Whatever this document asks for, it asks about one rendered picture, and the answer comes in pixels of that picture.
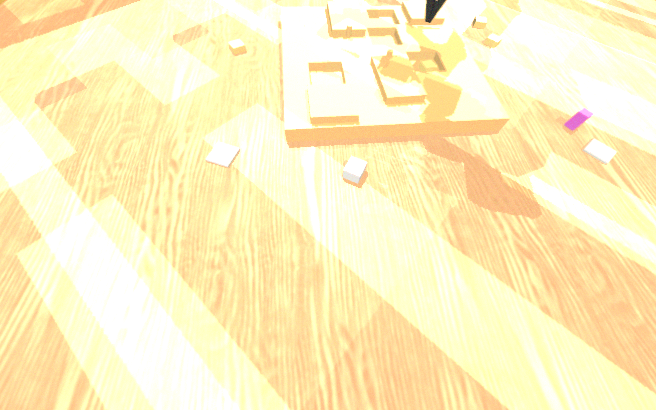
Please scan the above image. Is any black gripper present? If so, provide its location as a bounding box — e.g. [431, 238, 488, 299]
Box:
[425, 0, 447, 23]

